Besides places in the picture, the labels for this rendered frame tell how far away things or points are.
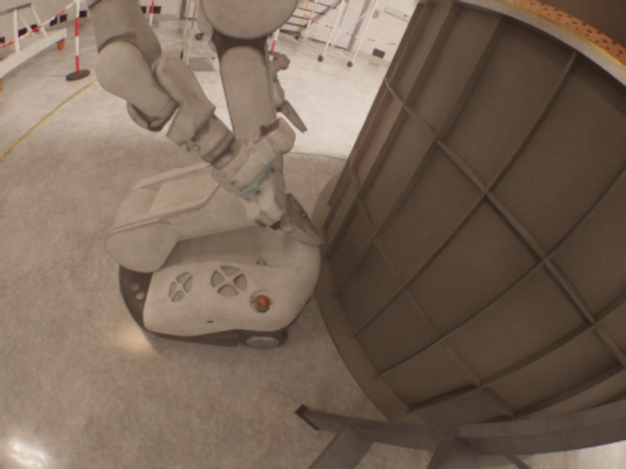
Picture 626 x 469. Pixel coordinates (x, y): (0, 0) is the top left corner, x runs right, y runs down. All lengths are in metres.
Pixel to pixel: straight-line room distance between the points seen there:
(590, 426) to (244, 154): 0.56
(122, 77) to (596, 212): 0.76
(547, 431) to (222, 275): 0.72
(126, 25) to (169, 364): 0.93
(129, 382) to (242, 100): 0.90
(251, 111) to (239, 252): 0.45
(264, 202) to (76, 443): 0.97
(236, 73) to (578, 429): 0.73
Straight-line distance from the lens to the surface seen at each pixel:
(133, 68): 0.35
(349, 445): 0.73
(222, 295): 0.69
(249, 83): 0.54
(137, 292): 0.91
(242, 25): 0.47
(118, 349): 1.07
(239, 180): 0.38
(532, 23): 0.65
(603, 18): 0.76
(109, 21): 0.37
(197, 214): 0.67
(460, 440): 0.50
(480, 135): 0.68
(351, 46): 8.39
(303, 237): 0.47
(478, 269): 0.70
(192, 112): 0.36
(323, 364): 1.07
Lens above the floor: 0.97
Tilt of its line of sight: 44 degrees down
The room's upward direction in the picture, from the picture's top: 24 degrees clockwise
